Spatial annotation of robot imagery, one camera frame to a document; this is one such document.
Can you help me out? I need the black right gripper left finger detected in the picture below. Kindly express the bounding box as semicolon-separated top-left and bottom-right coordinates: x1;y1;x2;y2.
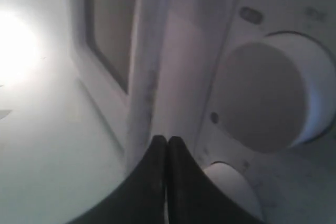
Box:
70;135;167;224

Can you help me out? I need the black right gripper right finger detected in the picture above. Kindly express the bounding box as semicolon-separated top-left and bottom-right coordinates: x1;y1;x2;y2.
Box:
167;136;263;223

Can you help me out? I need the white microwave door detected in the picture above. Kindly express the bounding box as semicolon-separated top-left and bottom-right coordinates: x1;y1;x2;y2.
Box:
69;0;237;174

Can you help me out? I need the white microwave oven body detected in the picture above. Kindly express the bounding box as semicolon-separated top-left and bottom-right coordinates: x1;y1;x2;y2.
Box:
195;0;335;223

